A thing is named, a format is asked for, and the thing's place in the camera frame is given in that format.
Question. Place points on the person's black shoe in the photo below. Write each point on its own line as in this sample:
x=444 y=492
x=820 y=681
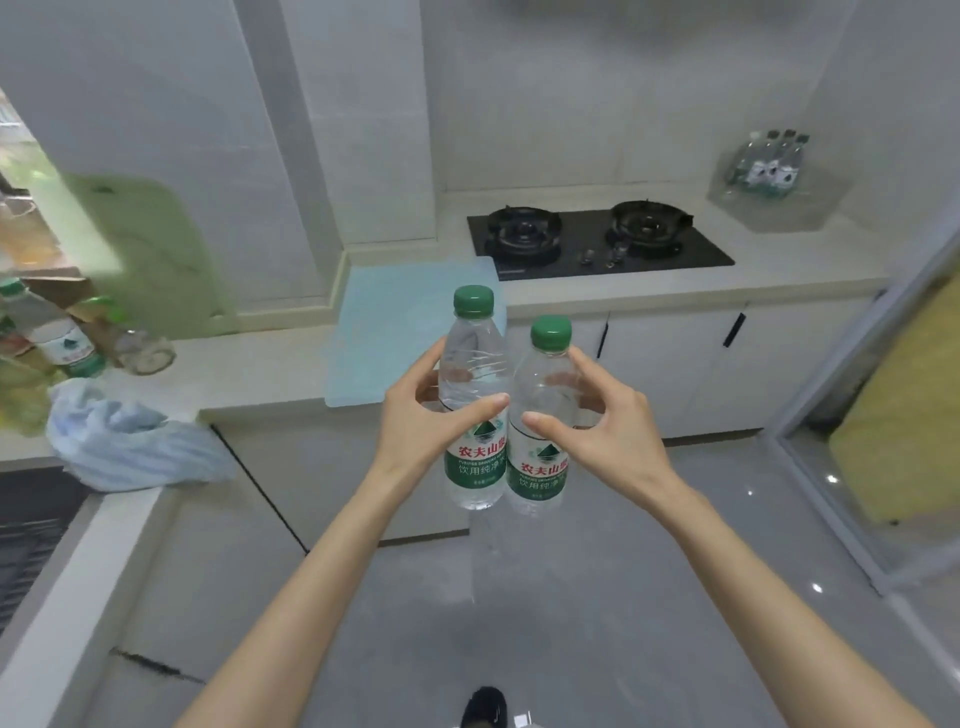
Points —
x=484 y=709

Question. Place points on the kitchen window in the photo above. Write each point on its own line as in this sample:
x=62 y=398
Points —
x=22 y=202

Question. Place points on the black stove burner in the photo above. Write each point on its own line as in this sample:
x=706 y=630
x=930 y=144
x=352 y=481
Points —
x=523 y=227
x=649 y=219

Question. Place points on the glass sliding door frame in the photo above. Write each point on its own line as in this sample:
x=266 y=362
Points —
x=817 y=465

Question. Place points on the black glass gas stove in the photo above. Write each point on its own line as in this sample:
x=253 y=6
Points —
x=592 y=259

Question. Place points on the light blue plastic bag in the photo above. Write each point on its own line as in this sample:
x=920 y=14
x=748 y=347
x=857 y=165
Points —
x=127 y=442

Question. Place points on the shrink-wrapped water bottle pack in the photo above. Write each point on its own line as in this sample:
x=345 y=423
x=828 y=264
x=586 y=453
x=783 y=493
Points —
x=772 y=169

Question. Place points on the person's right forearm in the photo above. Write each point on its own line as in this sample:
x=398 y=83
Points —
x=757 y=600

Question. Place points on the dark sink basin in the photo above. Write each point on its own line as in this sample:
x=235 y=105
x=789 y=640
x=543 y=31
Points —
x=37 y=532

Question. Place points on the light blue counter mat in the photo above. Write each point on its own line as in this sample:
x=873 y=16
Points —
x=390 y=330

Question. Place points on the person's right hand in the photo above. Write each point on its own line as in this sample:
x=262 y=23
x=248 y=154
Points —
x=619 y=442

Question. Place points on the yellow panel behind glass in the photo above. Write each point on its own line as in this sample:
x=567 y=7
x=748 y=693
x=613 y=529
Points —
x=911 y=420

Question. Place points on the person's left forearm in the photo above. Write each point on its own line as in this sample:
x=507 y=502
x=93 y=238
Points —
x=315 y=592

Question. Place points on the white corner cabinet front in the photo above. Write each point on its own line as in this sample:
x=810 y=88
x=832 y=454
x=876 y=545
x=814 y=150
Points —
x=322 y=465

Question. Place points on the person's right thumb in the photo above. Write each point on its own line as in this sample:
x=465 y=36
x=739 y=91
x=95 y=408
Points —
x=551 y=429

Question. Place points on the person's left thumb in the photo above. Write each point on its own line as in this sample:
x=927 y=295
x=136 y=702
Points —
x=476 y=412

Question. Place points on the person's left hand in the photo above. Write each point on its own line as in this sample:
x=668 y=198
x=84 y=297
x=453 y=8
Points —
x=420 y=439

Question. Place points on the light green cutting board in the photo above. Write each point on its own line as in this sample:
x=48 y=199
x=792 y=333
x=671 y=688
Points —
x=150 y=247

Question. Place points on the clear green-capped water bottle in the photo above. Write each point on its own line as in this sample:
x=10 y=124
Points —
x=541 y=480
x=471 y=352
x=139 y=345
x=56 y=330

